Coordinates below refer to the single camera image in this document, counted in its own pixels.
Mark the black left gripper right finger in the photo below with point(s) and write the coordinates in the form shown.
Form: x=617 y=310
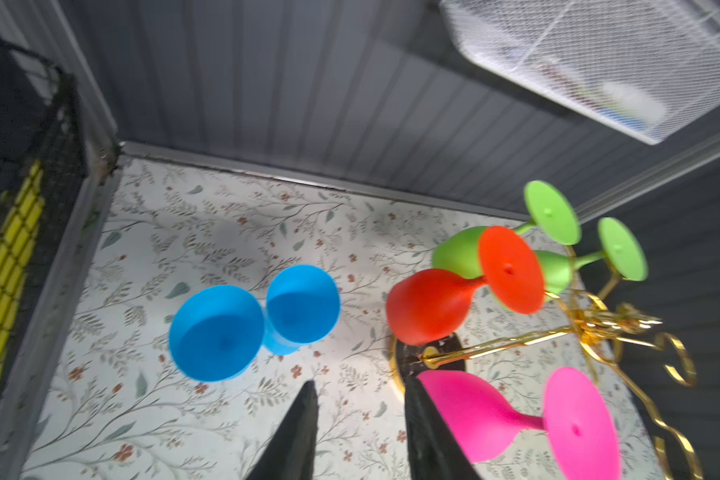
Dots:
x=433 y=452

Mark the white marker in basket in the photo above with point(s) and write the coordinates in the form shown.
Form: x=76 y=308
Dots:
x=634 y=101

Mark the gold wine glass rack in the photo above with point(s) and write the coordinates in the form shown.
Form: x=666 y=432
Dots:
x=601 y=333

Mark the green wine glass right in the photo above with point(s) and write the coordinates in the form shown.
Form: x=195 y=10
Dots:
x=620 y=249

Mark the black wire basket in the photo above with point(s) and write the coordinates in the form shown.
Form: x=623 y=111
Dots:
x=38 y=122

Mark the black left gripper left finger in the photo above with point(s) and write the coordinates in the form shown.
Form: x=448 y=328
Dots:
x=291 y=451

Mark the blue wine glass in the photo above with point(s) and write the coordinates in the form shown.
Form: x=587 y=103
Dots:
x=216 y=334
x=302 y=307

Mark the red wine glass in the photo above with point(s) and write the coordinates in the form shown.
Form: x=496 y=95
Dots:
x=433 y=303

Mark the white wire mesh basket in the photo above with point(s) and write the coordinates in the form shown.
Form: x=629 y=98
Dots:
x=565 y=50

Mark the yellow item in black basket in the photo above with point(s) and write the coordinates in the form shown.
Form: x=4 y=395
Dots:
x=18 y=237

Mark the blue wine glass front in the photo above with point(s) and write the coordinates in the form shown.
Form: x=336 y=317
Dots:
x=302 y=307

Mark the pink wine glass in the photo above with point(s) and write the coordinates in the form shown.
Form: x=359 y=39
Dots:
x=579 y=427

